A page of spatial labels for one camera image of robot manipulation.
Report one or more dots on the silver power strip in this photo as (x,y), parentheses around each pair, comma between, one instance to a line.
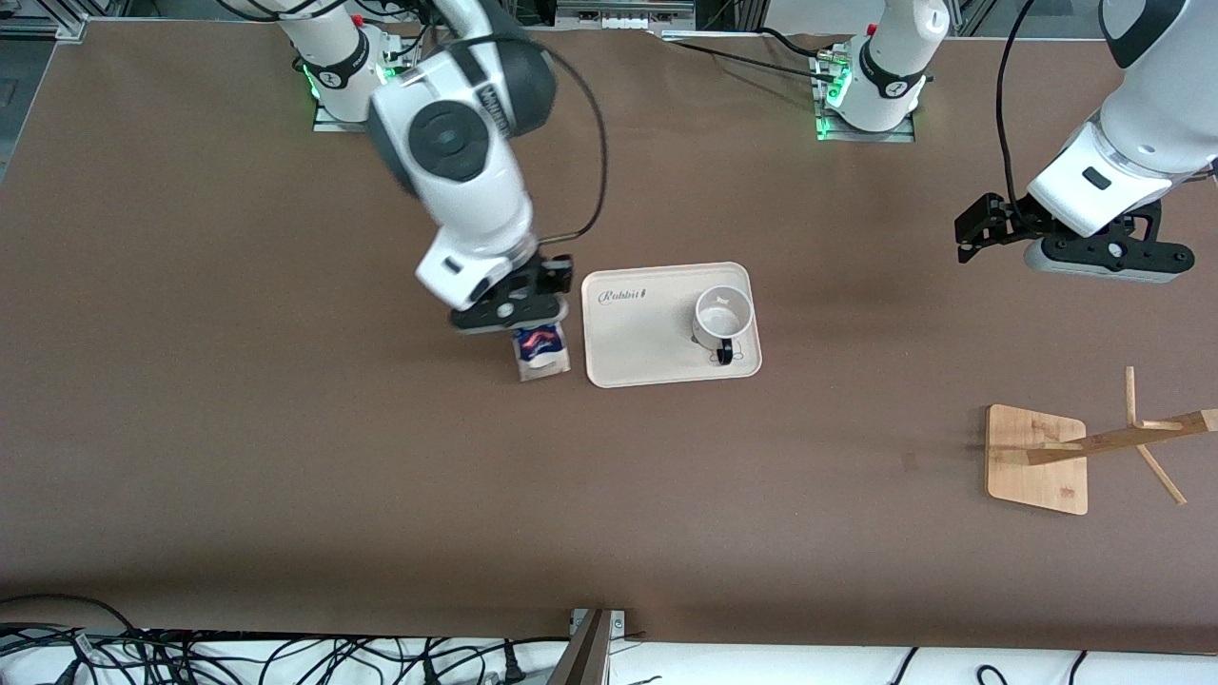
(623,14)

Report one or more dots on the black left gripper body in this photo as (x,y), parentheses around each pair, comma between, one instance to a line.
(1011,222)

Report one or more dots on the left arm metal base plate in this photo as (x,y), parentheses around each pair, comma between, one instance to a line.
(871,135)

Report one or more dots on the aluminium frame rail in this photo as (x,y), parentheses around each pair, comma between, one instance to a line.
(38,24)

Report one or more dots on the blue white milk carton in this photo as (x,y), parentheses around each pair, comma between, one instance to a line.
(542,357)

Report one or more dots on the silver corner bracket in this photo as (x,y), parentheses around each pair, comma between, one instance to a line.
(618,623)

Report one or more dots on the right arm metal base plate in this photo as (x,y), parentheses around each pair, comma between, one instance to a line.
(328,124)

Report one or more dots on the cream rabbit print tray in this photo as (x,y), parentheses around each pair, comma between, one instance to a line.
(647,333)

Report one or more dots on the wooden cup rack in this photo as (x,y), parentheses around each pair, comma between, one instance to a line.
(1037,476)

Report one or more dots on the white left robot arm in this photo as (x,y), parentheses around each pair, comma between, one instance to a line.
(1142,114)

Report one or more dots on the dark aluminium mount post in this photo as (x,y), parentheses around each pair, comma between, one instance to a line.
(585,656)

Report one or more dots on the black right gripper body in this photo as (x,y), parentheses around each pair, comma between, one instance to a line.
(552,277)

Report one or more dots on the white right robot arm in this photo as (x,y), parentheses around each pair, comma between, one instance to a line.
(466,190)

